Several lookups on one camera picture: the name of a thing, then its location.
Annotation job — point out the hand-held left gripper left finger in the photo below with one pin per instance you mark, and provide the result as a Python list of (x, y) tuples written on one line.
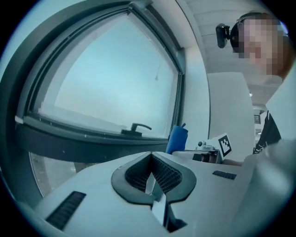
[(97, 208)]

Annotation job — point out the large window glass pane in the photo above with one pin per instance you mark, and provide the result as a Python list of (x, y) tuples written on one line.
[(111, 81)]

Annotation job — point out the dark grey window frame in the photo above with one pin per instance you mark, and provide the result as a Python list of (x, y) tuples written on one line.
[(57, 143)]

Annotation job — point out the person's white and black top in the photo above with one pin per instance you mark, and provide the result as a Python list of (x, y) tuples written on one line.
[(281, 104)]

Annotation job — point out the person's head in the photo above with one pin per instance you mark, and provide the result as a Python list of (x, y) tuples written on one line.
[(263, 44)]

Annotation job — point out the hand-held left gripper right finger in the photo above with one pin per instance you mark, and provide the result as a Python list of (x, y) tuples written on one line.
[(208, 199)]

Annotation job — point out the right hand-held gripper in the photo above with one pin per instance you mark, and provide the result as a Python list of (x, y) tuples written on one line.
[(217, 148)]

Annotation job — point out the black head camera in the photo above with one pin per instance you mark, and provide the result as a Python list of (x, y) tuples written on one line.
[(222, 34)]

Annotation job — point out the blue cloth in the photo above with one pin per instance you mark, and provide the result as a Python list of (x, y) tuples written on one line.
[(177, 140)]

